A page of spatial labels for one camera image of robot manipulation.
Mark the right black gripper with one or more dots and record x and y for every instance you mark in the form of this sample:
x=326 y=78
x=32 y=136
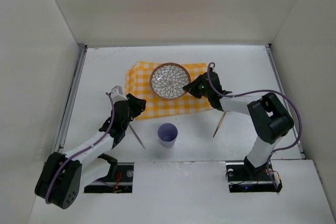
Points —
x=197 y=87

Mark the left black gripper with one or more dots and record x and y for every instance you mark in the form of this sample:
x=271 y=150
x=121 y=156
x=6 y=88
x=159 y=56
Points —
x=135 y=103

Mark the floral patterned ceramic plate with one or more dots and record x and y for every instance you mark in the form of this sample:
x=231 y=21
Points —
x=168 y=79

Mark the lilac plastic cup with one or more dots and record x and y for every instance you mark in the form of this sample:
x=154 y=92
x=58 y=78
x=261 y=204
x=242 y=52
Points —
x=167 y=134

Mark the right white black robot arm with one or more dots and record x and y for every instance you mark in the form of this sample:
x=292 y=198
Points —
x=270 y=118

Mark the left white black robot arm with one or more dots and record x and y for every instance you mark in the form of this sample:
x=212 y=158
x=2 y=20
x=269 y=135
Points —
x=65 y=175

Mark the silver metal fork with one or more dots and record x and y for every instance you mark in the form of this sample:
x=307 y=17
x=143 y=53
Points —
x=137 y=137

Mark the copper coloured spoon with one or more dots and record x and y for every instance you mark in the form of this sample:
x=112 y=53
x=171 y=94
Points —
x=219 y=124

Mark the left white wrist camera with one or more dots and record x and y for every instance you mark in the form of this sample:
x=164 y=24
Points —
x=117 y=94

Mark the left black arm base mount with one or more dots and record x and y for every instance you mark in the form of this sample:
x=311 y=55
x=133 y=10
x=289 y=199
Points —
x=118 y=180

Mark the left aluminium table rail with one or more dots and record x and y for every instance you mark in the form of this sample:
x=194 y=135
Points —
x=66 y=117

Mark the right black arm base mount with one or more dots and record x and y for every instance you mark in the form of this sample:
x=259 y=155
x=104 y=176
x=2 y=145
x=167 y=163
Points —
x=240 y=180

